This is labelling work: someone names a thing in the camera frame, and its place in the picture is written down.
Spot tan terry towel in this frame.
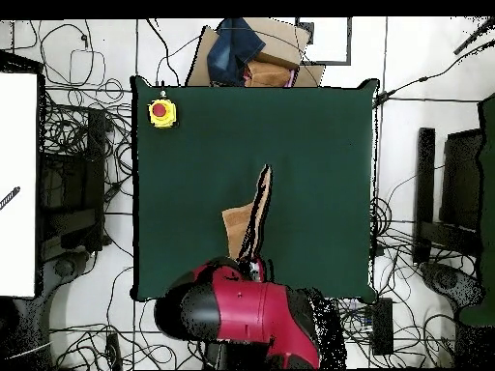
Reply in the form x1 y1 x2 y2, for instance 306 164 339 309
220 163 274 261

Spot black power strip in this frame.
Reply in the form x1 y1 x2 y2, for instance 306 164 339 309
370 297 394 357

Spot dark green table cloth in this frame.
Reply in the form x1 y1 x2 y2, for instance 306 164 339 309
130 75 381 303

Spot grey stand foot black knob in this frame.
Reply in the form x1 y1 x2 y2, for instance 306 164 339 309
421 262 484 310
40 250 92 310

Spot yellow emergency stop button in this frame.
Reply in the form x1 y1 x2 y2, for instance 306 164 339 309
147 98 179 129

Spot black metal stand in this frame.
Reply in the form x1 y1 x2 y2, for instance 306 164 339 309
412 127 484 266
38 107 107 260

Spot brown folded towel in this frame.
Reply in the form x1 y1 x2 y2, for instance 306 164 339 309
244 59 297 88

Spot blue denim jeans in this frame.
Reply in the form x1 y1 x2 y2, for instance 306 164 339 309
206 17 267 86

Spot brown cardboard box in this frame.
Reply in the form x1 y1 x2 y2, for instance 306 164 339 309
185 16 327 88

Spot green covered side table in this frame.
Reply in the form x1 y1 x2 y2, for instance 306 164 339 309
457 92 495 328

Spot white board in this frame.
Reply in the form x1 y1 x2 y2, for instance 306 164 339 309
0 71 40 299

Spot striped black rod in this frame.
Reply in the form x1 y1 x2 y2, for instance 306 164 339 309
0 185 21 212

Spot black tripod rod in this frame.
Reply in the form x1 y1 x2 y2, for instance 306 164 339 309
453 16 495 55

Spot black cable tangle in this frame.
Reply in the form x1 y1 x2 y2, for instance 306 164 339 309
339 192 480 368
38 20 134 264

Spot black square floor frame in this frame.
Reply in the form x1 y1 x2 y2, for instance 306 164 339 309
295 16 353 66

